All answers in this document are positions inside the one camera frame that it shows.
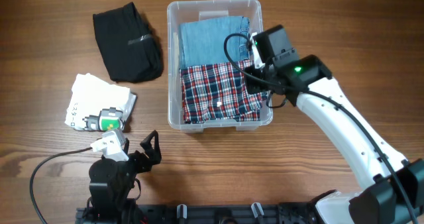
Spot red blue plaid shirt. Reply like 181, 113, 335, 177
180, 62, 268, 124

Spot white printed t-shirt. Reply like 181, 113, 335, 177
65, 74, 136, 131

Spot blue jeans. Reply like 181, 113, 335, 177
179, 16, 250, 69

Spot black garment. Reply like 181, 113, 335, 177
93, 2, 164, 83

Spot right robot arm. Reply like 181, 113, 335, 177
246, 25, 423, 223

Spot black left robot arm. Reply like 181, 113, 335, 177
76, 129, 162, 223

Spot clear plastic storage bin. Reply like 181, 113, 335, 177
167, 0, 273, 133

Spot black right camera cable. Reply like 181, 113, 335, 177
223, 32, 420, 224

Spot black camera cable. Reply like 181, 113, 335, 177
28, 146, 93, 224
223, 32, 420, 224

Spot black left camera cable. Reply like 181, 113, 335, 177
28, 146, 93, 224

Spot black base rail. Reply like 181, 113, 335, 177
75, 202, 323, 224

